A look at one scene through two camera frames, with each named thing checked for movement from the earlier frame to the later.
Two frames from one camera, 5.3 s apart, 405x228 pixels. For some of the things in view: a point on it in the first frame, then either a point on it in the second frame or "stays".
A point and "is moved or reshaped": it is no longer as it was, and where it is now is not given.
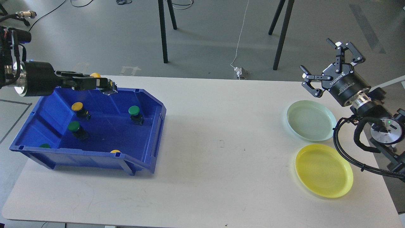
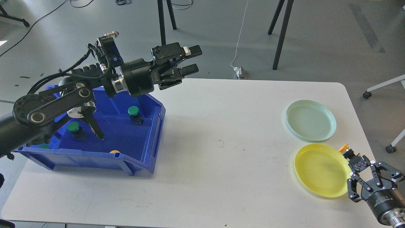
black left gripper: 42,80 -> 136,78
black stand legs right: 290,3 stays
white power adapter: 239,71 stays
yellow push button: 97,75 is moved or reshaped
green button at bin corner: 45,145 stays
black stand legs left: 163,23 stays
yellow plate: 324,171 stays
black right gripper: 344,84 -> 382,199
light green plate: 311,120 stays
